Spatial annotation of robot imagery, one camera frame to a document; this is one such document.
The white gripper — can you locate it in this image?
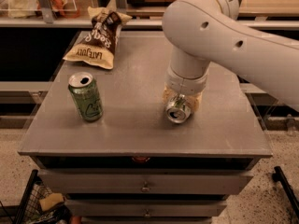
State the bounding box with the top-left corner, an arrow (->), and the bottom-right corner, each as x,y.
162,67 -> 207,113

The white green 7up can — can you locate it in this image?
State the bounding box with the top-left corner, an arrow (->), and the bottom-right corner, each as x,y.
165,94 -> 191,124

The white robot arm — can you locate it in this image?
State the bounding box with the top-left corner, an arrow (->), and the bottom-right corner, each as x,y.
162,0 -> 299,111

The green soda can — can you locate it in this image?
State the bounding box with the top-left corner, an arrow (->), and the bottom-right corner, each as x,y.
68,72 -> 103,122

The grey drawer cabinet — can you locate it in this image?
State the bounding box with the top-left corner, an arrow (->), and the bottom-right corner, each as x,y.
20,31 -> 272,224

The brown cream chip bag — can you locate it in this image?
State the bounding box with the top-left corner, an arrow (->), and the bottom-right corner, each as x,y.
64,7 -> 132,70

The yellow sponge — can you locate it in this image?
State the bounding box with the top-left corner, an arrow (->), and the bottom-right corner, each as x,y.
39,193 -> 64,212

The clear plastic box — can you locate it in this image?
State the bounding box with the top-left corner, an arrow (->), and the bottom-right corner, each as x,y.
0,0 -> 79,19

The black frame right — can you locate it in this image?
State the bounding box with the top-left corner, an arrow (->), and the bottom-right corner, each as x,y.
272,166 -> 299,218

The black wire basket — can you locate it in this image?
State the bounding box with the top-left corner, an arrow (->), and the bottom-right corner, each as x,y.
13,170 -> 71,224

